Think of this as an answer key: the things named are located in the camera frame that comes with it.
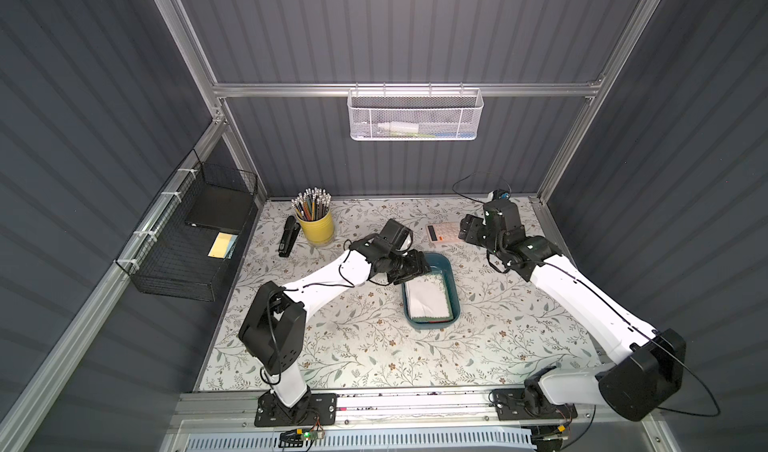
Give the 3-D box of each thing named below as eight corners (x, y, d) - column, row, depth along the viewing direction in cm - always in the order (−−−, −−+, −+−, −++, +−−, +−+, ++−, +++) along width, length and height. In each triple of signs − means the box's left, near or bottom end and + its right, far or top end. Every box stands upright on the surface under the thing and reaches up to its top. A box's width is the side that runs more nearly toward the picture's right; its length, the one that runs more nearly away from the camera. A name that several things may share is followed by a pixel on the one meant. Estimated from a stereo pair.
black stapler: (280, 257, 105) (276, 249, 102) (290, 223, 115) (287, 215, 112) (293, 257, 105) (289, 249, 102) (301, 223, 115) (298, 215, 112)
